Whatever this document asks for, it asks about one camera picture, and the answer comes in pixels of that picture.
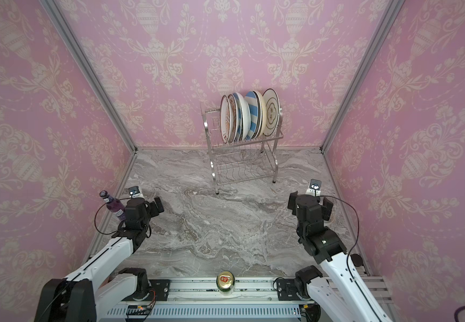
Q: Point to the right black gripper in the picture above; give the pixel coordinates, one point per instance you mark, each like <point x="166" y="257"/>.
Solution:
<point x="293" y="201"/>

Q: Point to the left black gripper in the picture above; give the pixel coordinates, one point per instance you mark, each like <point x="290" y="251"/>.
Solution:
<point x="155" y="212"/>

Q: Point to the blue striped plate front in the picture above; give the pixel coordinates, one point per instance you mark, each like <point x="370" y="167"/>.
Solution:
<point x="238" y="134"/>

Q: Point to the blue striped plate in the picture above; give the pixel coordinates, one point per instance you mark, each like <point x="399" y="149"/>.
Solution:
<point x="253" y="100"/>
<point x="238" y="134"/>

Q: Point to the orange sunburst plate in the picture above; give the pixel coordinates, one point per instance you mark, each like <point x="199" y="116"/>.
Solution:
<point x="225" y="116"/>
<point x="232" y="119"/>

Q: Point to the white plate dark rim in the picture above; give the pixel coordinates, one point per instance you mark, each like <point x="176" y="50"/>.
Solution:
<point x="273" y="111"/>

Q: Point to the green red rimmed white plate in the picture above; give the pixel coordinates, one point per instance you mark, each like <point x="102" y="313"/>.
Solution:
<point x="262" y="114"/>

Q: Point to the floral pattern plate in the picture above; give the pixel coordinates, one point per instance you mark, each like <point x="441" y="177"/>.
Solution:
<point x="246" y="116"/>

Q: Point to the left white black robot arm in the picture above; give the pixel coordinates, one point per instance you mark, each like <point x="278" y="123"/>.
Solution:
<point x="99" y="261"/>

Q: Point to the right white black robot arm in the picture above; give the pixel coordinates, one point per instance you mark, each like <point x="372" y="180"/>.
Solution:
<point x="333" y="261"/>

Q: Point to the purple bottle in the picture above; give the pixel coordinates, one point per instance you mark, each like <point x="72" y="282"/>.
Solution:
<point x="114" y="205"/>

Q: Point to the green gold can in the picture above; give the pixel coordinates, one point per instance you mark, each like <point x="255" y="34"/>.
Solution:
<point x="225" y="282"/>

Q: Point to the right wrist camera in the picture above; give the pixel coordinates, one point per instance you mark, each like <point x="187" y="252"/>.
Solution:
<point x="314" y="188"/>

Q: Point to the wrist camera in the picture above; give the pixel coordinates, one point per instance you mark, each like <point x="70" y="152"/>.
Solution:
<point x="135" y="192"/>
<point x="314" y="188"/>

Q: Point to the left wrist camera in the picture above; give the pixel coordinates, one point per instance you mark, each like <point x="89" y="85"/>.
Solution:
<point x="135" y="192"/>

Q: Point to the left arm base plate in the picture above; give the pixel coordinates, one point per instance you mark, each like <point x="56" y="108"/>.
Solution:
<point x="160" y="290"/>

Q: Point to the silver wire dish rack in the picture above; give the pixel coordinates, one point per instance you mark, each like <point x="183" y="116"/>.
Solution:
<point x="237" y="162"/>

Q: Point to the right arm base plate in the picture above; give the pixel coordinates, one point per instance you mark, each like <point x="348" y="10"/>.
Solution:
<point x="287" y="290"/>

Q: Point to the aluminium rail frame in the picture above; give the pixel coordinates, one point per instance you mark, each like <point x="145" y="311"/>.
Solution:
<point x="202" y="290"/>

